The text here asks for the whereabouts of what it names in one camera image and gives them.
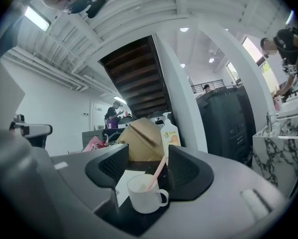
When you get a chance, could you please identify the black metal railing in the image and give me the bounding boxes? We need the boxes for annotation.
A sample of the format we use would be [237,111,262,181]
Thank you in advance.
[192,79,226,95]

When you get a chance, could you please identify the chrome faucet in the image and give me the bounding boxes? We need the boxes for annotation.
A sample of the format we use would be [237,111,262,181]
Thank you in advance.
[266,110,280,132]

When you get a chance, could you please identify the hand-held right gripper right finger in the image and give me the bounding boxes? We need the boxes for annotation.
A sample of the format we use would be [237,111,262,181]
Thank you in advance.
[138,144,287,239]

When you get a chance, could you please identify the white mug with toothbrush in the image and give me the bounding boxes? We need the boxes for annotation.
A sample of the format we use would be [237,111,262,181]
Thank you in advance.
[127,173,170,214]

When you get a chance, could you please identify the rectangular ceiling light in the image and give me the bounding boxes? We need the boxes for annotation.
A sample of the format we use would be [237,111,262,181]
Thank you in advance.
[23,5,52,32]

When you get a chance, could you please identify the white sink basin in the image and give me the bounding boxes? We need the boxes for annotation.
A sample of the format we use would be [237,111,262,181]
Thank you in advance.
[115,169,146,202]

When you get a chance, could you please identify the low dark cabinet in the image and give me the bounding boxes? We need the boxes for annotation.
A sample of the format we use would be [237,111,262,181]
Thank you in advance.
[82,129,107,152]

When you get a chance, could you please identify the white pump bottle orange label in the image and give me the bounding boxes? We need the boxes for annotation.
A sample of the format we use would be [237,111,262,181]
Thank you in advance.
[160,111,182,159]

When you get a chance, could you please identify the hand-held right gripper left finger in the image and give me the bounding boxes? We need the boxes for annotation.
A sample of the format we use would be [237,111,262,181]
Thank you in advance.
[39,143,129,239]

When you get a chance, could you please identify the brown cardboard box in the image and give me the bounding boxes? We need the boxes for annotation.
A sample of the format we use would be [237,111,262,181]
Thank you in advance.
[116,117,165,162]

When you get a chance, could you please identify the dark wooden staircase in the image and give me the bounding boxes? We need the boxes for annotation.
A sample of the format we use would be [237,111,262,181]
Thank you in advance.
[99,35,174,120]

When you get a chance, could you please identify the tall black cabinet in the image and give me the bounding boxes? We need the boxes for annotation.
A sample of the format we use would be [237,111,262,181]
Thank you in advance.
[195,85,257,168]

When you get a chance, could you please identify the pink printed packet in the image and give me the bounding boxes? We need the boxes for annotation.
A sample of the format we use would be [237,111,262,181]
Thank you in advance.
[83,135,106,152]

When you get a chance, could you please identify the white marble vanity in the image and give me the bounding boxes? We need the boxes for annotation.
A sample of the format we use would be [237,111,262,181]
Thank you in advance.
[252,113,298,199]

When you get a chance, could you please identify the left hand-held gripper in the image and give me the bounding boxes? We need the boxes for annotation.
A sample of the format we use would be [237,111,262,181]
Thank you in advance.
[0,41,53,149]

